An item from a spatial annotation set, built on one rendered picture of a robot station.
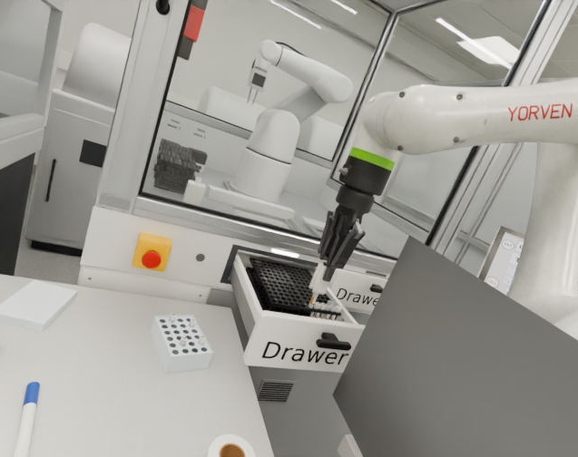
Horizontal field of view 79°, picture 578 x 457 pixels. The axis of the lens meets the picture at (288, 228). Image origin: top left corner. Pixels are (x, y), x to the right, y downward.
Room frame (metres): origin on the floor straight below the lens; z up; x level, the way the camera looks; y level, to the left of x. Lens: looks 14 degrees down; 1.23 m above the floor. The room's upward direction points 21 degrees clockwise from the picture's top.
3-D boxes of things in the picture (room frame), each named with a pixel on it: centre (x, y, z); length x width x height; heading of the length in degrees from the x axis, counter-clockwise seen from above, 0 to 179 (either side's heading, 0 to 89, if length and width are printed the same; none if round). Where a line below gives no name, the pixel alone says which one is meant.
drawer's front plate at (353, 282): (1.02, -0.31, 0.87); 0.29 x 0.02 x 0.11; 115
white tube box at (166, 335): (0.61, 0.12, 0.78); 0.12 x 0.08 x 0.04; 40
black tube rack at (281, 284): (0.81, -0.06, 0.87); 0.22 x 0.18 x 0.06; 25
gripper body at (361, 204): (0.72, -0.11, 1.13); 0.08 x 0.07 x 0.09; 25
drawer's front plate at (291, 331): (0.62, -0.14, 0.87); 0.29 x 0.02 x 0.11; 115
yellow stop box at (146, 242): (0.74, 0.27, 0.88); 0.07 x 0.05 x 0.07; 115
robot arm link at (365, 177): (0.72, -0.10, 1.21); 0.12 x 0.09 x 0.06; 115
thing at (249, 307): (0.81, -0.05, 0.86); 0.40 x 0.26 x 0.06; 25
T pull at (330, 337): (0.60, -0.15, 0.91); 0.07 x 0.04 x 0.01; 115
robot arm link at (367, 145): (0.72, -0.11, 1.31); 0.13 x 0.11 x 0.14; 12
